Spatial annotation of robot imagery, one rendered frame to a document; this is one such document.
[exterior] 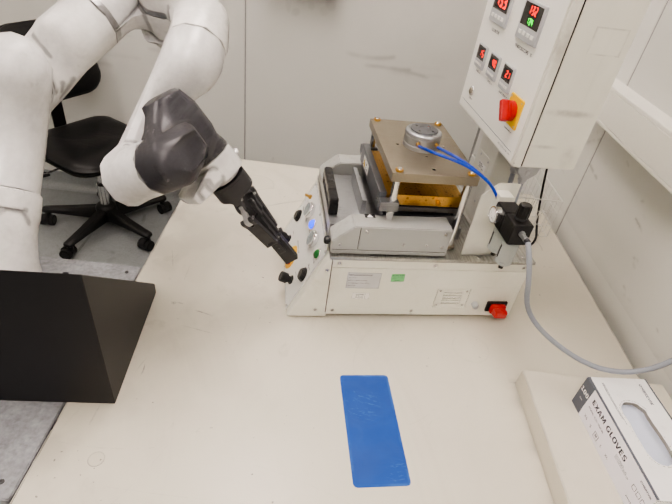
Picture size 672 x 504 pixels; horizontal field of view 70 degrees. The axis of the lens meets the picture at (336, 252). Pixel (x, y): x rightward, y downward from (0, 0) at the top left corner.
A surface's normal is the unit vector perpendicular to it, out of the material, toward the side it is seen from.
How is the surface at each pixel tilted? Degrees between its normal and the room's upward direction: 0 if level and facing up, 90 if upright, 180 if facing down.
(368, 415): 0
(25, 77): 81
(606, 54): 90
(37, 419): 0
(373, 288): 90
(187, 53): 63
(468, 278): 90
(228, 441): 0
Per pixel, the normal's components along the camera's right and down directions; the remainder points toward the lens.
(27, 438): 0.12, -0.79
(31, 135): 0.87, 0.36
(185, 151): 0.83, -0.16
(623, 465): -0.99, -0.06
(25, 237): 0.96, -0.06
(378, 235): 0.11, 0.61
